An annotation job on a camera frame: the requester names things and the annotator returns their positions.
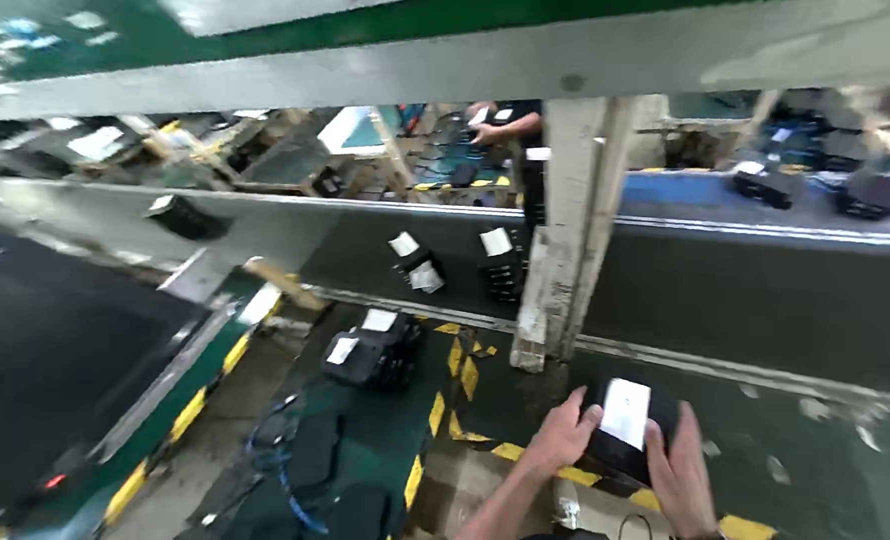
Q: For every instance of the person's right thumb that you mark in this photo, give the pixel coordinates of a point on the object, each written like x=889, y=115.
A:
x=655, y=445

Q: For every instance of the flat black device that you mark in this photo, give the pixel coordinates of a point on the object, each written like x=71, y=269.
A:
x=315, y=450
x=356, y=512

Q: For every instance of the person's right forearm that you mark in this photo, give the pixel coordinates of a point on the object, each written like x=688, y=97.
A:
x=704, y=536

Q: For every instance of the person's left fingers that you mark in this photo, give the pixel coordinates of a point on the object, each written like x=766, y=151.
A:
x=575, y=398

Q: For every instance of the overhead shelf with grey beam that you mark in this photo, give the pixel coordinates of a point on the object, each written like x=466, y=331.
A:
x=385, y=71

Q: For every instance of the white paper slip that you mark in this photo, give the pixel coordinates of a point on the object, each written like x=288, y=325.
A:
x=496, y=241
x=626, y=412
x=161, y=202
x=403, y=244
x=342, y=350
x=379, y=320

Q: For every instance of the green workbench with striped edge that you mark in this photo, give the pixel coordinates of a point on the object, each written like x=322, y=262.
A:
x=373, y=435
x=760, y=442

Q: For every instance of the clear plastic bag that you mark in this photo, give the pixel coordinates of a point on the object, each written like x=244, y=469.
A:
x=425, y=277

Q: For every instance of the person's left hand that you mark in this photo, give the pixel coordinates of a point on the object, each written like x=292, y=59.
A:
x=562, y=437

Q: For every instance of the white wooden post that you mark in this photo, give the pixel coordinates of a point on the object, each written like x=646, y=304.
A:
x=568, y=217

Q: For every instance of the person's left thumb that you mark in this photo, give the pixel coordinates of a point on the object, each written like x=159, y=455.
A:
x=590, y=421

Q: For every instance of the brown cardboard box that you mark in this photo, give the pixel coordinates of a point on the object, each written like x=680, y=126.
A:
x=460, y=487

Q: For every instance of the person's body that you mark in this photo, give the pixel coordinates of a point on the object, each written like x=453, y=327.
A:
x=568, y=535

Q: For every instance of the black conveyor belt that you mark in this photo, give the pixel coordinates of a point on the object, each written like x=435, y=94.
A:
x=745, y=292

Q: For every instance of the person's right fingers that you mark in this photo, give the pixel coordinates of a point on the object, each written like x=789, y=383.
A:
x=688, y=429

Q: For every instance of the crumpled clear plastic wrap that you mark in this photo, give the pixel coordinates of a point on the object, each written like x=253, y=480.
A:
x=567, y=506

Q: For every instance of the green workbench with black surface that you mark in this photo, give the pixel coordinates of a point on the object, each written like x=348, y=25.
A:
x=152, y=420

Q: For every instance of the person's right hand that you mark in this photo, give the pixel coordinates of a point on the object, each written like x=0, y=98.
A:
x=683, y=484

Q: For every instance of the distant workbench with black devices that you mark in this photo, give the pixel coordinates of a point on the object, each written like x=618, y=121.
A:
x=812, y=131
x=452, y=161

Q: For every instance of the person's left forearm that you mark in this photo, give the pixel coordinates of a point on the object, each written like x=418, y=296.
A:
x=506, y=501

